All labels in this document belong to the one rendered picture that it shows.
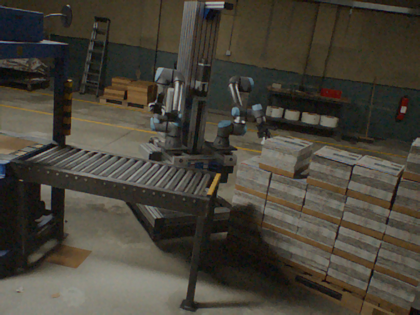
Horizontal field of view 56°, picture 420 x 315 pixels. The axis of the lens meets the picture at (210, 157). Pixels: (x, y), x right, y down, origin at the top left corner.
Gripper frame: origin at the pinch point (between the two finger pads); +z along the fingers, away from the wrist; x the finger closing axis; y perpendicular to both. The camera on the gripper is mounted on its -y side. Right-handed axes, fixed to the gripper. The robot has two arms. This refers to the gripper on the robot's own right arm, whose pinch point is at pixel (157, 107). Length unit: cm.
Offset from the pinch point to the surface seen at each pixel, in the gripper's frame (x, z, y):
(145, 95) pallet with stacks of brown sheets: 56, -612, 101
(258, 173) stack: -88, -15, 33
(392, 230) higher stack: -172, 44, 30
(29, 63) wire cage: 325, -646, 106
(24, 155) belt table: 80, 8, 56
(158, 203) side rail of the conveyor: -17, 45, 50
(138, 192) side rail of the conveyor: -3, 42, 48
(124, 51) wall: 139, -738, 30
